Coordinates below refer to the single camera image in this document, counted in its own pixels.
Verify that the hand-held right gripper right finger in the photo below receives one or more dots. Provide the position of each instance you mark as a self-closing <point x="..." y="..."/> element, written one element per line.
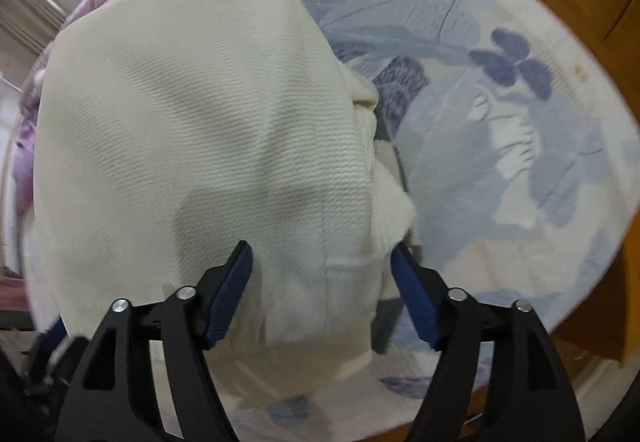
<point x="417" y="302"/>

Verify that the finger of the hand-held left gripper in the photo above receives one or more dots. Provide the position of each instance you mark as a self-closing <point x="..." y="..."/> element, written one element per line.
<point x="52" y="336"/>

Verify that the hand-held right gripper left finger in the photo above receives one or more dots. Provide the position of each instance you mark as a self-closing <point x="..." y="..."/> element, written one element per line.
<point x="225" y="302"/>

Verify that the white button jacket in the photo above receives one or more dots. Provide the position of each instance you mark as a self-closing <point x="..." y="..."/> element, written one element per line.
<point x="200" y="147"/>

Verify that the bed with floral sheet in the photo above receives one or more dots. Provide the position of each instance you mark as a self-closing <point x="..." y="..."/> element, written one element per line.
<point x="500" y="172"/>

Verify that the grey striped curtain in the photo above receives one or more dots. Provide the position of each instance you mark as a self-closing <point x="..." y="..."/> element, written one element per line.
<point x="25" y="17"/>

